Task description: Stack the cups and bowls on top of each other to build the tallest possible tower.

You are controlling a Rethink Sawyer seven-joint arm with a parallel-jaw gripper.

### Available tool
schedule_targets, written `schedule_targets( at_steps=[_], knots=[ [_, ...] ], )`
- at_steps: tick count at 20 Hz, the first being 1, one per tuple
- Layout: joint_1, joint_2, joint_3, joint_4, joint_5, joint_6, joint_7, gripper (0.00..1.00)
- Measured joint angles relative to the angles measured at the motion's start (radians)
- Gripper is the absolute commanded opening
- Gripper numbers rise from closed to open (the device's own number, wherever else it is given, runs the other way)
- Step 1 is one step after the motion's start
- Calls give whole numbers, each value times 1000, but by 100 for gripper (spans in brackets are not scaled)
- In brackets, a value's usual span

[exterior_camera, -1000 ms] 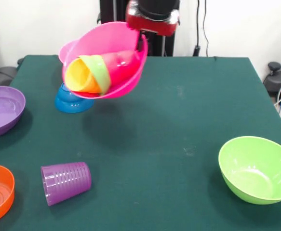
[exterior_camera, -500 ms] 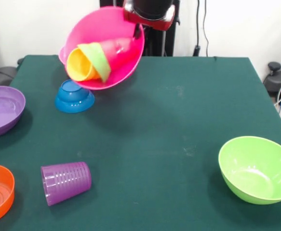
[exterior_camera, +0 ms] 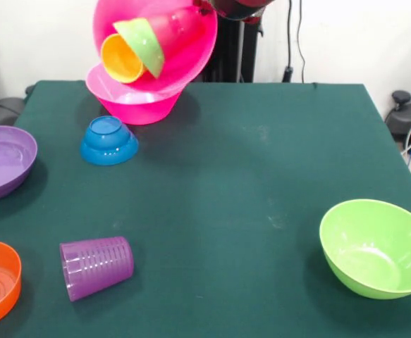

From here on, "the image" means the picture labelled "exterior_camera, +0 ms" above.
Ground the blue plastic bowl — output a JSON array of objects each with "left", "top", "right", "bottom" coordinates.
[{"left": 80, "top": 115, "right": 140, "bottom": 166}]

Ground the purple plastic bowl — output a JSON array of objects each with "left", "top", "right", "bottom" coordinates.
[{"left": 0, "top": 125, "right": 38, "bottom": 203}]

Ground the grey pedestal foot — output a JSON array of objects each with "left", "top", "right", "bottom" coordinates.
[
  {"left": 384, "top": 90, "right": 411, "bottom": 158},
  {"left": 0, "top": 97, "right": 26, "bottom": 127}
]

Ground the large lime green bowl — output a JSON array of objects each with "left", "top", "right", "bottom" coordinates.
[{"left": 319, "top": 199, "right": 411, "bottom": 301}]

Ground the purple plastic cup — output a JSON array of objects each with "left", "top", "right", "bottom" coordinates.
[{"left": 59, "top": 236, "right": 135, "bottom": 303}]

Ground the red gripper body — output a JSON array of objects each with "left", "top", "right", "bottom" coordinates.
[{"left": 192, "top": 0, "right": 264, "bottom": 25}]

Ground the small lime green bowl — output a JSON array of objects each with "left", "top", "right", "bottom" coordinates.
[{"left": 112, "top": 18, "right": 166, "bottom": 79}]

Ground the yellow plastic cup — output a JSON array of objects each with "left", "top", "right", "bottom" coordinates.
[{"left": 100, "top": 33, "right": 147, "bottom": 85}]

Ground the thick black hanging cable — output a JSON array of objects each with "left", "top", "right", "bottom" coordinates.
[{"left": 282, "top": 0, "right": 295, "bottom": 84}]

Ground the pink red plastic cup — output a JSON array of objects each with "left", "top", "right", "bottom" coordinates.
[{"left": 148, "top": 6, "right": 207, "bottom": 68}]

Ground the thin black hanging cable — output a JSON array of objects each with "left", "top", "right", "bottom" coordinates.
[{"left": 296, "top": 0, "right": 307, "bottom": 84}]

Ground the magenta plastic bowl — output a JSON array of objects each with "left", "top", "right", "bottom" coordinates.
[
  {"left": 92, "top": 0, "right": 219, "bottom": 94},
  {"left": 85, "top": 63, "right": 184, "bottom": 126}
]

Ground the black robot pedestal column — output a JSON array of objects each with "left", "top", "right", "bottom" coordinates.
[{"left": 190, "top": 13, "right": 264, "bottom": 84}]

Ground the dark green tablecloth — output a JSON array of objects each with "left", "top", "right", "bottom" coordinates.
[{"left": 0, "top": 80, "right": 411, "bottom": 338}]

